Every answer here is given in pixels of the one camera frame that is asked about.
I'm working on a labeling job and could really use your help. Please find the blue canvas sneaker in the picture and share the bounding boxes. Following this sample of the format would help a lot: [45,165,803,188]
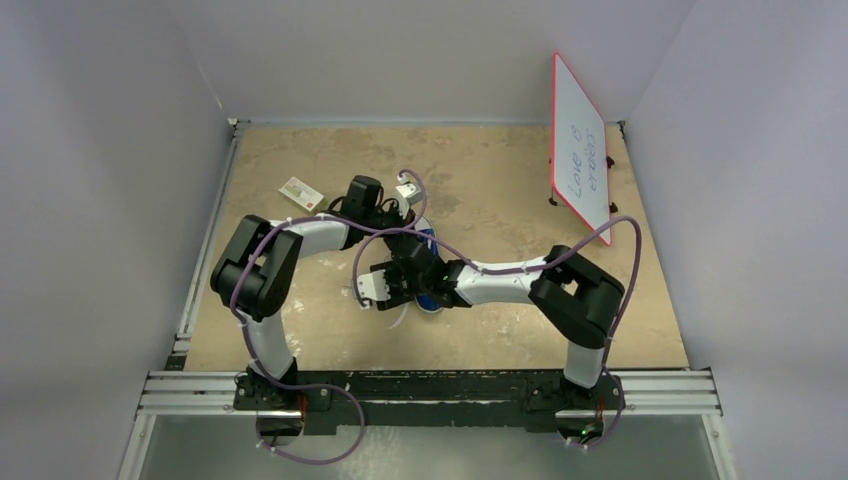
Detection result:
[411,227,446,315]

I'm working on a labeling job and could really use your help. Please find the white shoelace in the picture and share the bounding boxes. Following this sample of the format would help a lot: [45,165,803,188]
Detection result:
[341,286,410,330]

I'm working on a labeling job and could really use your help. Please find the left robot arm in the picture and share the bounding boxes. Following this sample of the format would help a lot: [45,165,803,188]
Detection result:
[210,169,426,409]

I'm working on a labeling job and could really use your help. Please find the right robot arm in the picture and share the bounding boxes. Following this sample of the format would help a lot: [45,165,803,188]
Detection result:
[353,234,625,407]

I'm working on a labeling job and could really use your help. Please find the small white red box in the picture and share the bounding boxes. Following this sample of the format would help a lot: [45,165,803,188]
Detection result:
[278,176,325,213]

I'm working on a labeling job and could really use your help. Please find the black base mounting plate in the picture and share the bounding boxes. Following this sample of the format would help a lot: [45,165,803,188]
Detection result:
[233,369,625,439]

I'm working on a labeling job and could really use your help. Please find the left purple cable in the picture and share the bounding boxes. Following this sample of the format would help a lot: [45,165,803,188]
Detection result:
[228,168,429,466]

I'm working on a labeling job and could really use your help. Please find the purple cable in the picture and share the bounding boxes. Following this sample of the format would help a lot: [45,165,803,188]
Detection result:
[228,168,429,466]
[351,215,643,452]

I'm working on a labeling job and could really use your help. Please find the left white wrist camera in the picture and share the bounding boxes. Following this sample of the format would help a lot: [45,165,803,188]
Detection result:
[393,172,424,205]

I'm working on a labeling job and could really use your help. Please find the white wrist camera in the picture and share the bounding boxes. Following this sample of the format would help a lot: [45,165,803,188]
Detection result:
[354,269,391,311]
[393,172,424,205]

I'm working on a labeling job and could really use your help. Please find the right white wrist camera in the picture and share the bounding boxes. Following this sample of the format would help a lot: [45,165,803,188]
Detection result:
[354,269,391,311]

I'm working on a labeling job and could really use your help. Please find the white board red frame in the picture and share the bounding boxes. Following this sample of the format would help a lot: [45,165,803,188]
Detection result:
[550,53,611,230]

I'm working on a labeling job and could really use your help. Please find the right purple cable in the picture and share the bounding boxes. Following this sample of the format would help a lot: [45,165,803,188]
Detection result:
[351,215,643,452]

